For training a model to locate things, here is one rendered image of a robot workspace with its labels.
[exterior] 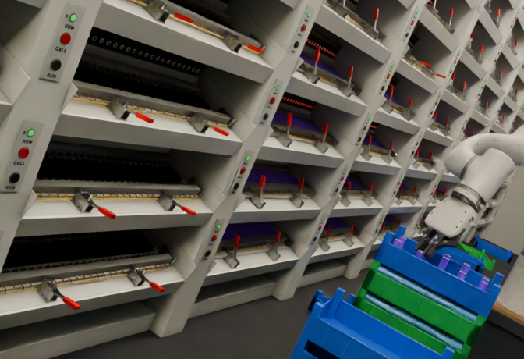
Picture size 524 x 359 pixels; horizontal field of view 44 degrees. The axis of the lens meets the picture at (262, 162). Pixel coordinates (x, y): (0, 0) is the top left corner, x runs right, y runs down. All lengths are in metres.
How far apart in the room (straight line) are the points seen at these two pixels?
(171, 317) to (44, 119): 0.80
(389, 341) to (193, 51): 0.82
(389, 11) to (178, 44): 1.13
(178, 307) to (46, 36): 0.91
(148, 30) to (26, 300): 0.55
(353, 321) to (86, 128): 0.82
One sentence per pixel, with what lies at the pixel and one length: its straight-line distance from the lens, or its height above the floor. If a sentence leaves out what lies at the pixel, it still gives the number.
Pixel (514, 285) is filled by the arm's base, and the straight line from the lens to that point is 2.49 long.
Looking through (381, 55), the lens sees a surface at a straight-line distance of 2.17.
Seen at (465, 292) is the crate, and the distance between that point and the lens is 1.68.
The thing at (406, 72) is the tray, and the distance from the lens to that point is 2.46.
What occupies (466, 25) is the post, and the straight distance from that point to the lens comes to 2.92.
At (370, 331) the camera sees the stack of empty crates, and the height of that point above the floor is 0.26.
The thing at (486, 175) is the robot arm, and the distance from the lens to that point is 1.75.
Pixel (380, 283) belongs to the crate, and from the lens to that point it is 1.71.
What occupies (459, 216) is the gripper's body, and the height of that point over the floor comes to 0.59.
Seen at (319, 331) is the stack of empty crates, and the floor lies 0.27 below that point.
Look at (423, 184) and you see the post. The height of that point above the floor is 0.46.
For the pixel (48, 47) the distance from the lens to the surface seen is 1.05.
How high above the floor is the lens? 0.77
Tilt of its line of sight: 9 degrees down
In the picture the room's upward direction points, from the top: 23 degrees clockwise
